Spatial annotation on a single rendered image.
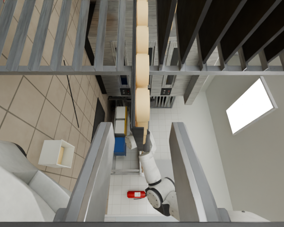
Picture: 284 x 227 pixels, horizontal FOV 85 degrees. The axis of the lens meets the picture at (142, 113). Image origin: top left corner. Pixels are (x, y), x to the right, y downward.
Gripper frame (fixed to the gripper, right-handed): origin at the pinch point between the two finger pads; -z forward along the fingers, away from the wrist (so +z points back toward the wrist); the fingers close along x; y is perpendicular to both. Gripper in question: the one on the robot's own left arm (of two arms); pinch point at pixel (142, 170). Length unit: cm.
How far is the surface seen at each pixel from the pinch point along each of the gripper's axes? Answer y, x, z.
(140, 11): 4.5, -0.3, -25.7
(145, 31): 2.4, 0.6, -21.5
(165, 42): -8, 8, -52
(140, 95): -3.3, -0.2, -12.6
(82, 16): -4, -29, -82
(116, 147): -283, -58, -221
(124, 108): -244, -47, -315
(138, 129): -4.6, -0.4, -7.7
